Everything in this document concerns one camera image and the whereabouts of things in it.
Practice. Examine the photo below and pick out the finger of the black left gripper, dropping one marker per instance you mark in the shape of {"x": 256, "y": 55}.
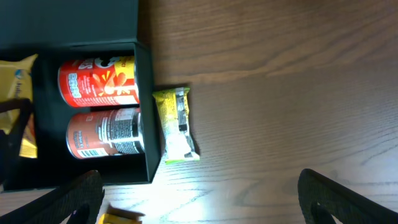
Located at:
{"x": 11, "y": 143}

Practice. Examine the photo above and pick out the long yellow snack packet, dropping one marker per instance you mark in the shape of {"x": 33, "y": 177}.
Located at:
{"x": 16, "y": 82}

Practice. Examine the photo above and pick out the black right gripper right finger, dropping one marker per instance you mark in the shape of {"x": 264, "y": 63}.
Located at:
{"x": 323, "y": 200}

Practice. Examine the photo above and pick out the small yellow snack packet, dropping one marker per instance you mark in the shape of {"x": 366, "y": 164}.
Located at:
{"x": 114, "y": 219}

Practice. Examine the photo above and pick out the bright red Pringles can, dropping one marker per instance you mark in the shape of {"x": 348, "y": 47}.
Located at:
{"x": 101, "y": 81}

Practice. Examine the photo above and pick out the dark red Pringles can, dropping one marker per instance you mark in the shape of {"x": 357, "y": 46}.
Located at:
{"x": 105, "y": 133}

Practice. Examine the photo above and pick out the green white snack packet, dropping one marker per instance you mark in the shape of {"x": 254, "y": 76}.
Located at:
{"x": 173, "y": 110}

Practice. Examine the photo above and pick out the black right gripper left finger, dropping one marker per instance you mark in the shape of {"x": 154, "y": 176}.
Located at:
{"x": 76, "y": 202}

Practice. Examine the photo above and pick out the black open gift box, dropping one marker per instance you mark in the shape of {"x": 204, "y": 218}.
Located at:
{"x": 57, "y": 31}

